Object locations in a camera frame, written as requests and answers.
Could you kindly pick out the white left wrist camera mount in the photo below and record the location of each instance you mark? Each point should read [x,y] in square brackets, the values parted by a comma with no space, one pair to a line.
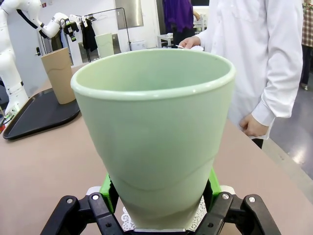
[78,19]

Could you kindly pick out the low white side table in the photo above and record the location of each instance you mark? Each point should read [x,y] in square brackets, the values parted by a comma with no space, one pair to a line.
[165,38]

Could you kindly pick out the person in purple top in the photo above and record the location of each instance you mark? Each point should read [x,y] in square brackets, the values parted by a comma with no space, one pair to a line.
[177,14]

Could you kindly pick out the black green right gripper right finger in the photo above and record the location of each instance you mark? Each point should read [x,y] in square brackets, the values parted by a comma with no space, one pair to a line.
[216,188]

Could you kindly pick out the black plastic serving tray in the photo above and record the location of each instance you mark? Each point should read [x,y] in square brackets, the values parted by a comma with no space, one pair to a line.
[36,117]

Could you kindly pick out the person's left forearm white sleeve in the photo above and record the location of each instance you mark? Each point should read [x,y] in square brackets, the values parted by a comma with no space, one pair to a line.
[276,98]

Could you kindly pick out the white paper doily coaster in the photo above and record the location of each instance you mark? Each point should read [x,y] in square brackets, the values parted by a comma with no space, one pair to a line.
[126,220]
[196,48]

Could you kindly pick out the tall brown plastic cup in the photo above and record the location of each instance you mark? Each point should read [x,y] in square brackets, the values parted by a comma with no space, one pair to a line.
[60,78]

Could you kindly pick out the person's right hand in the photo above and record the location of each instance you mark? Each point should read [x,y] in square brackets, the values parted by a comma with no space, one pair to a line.
[189,41]

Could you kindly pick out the person in white shirt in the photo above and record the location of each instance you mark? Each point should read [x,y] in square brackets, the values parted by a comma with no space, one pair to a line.
[244,61]

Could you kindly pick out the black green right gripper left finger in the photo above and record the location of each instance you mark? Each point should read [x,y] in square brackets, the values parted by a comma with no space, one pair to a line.
[107,193]

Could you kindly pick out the person's left hand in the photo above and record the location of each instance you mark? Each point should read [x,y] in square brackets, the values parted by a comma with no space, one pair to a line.
[254,127]

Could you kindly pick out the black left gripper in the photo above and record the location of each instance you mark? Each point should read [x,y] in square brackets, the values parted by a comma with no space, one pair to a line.
[71,30]

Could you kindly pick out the black clothes rack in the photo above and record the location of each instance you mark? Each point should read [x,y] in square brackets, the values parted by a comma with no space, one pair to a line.
[126,19]

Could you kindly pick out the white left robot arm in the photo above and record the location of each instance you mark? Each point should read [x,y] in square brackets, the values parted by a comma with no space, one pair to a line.
[9,63]

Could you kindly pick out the person in plaid shirt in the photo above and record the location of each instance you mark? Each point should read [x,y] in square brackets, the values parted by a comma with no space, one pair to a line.
[308,29]

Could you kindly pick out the person's right forearm white sleeve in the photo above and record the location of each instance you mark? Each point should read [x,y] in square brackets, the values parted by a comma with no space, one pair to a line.
[207,34]

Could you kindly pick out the grey wall panel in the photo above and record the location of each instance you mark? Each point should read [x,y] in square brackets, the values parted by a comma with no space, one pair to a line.
[128,13]

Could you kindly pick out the black hanging garment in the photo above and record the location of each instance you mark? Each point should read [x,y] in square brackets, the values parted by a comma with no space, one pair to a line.
[89,36]

